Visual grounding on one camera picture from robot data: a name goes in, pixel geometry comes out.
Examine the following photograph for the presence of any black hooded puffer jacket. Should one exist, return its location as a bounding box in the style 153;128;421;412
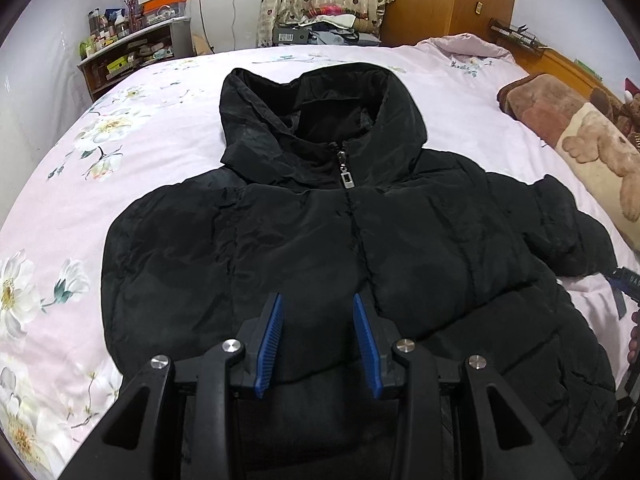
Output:
100;61;623;480

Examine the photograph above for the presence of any wooden wardrobe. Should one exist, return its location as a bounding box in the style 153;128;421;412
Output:
380;0;518;51

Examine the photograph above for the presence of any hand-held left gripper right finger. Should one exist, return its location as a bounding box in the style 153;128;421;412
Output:
352;293;581;480

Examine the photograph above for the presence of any black box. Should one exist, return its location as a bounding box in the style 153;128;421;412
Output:
272;26;312;46

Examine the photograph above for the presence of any wooden headboard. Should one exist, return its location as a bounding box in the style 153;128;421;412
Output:
512;45;640;111

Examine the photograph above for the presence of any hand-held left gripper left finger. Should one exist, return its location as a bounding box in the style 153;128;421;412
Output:
57;293;285;480

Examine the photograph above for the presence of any bed with pink floral sheet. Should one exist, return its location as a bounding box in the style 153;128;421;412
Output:
0;35;640;480

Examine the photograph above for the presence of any group of bottles and jars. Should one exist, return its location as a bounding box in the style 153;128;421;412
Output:
79;7;143;58

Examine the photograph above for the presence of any orange lidded storage box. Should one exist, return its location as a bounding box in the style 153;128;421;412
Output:
139;0;190;23

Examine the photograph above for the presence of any pile of clothes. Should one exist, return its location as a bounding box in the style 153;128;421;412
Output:
295;5;383;47

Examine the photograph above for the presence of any black wire rack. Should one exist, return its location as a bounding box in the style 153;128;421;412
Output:
489;19;546;51

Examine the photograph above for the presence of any wooden shelf unit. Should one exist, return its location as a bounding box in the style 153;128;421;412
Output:
76;16;193;103

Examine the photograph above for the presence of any teddy bear print pillow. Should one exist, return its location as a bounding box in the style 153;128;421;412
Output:
496;74;640;251

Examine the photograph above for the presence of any person's right hand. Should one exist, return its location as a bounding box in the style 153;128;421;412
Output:
627;310;640;367

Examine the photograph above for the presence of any brown plush toy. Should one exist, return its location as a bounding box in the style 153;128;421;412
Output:
617;79;640;133

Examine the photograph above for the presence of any pink crumpled duvet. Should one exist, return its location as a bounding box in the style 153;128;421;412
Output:
415;34;516;67

